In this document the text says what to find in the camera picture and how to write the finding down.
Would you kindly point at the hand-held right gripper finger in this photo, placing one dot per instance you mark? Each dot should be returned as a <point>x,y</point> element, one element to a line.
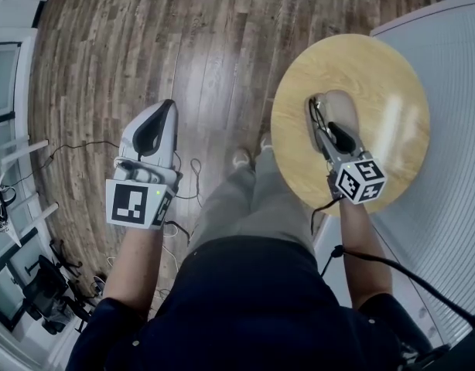
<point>353,139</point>
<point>327,145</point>

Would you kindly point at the black office chair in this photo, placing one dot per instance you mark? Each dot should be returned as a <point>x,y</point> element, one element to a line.
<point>48,288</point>

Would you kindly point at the person's dark blue shirt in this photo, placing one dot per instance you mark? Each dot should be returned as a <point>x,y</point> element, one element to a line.
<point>241,307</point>

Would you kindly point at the person's left shoe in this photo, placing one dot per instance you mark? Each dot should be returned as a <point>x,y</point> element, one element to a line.
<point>241,158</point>

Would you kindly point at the grey ribbed panel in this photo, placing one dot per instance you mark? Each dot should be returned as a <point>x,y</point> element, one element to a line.
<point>450,130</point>

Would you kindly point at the person's right forearm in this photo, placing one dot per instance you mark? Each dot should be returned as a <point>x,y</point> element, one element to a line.
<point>363,253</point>

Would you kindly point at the white glass cabinet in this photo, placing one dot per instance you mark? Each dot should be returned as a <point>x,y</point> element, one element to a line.
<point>5,72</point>

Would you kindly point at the white desk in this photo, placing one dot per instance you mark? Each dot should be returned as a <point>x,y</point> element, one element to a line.
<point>13,211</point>

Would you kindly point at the person's grey trousers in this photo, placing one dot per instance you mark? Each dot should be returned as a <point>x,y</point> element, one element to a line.
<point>253,207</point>

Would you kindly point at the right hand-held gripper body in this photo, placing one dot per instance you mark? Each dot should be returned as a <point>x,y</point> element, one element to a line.
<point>359,182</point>

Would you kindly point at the black glasses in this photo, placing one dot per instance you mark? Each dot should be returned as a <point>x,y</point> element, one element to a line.
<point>316,114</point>

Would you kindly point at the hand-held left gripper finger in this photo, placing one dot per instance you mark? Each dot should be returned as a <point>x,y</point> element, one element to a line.
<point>168,141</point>
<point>131,131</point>

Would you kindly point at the person's left forearm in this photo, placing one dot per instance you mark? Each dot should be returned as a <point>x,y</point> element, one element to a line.
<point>133,261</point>

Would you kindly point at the beige glasses case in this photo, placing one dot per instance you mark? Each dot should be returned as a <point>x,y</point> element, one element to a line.
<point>344,106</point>

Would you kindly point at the round wooden table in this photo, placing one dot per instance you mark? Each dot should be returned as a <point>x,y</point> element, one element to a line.
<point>361,72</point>

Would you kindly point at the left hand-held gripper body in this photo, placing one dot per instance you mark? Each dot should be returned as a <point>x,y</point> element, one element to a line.
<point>129,203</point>

